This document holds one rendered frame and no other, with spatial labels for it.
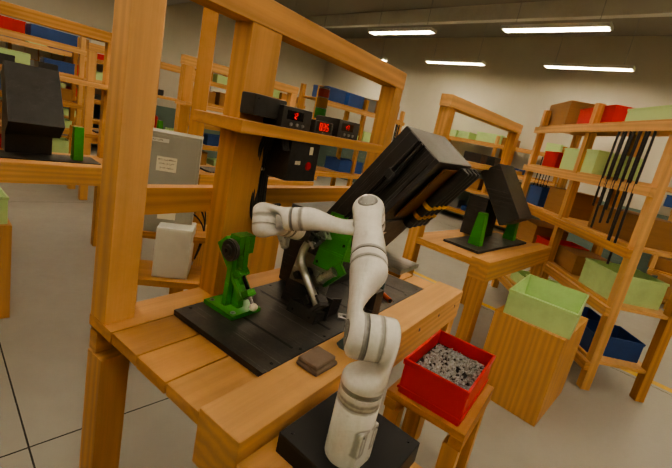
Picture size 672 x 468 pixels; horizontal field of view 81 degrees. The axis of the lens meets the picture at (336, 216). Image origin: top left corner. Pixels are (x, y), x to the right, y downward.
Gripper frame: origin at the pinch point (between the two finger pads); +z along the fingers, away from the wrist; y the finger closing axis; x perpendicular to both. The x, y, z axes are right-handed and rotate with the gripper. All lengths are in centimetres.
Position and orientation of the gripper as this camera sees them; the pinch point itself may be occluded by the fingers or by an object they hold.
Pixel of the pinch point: (319, 235)
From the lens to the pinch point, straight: 144.4
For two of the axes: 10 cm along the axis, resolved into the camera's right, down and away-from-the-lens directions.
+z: 5.0, 1.9, 8.4
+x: -8.1, 4.5, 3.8
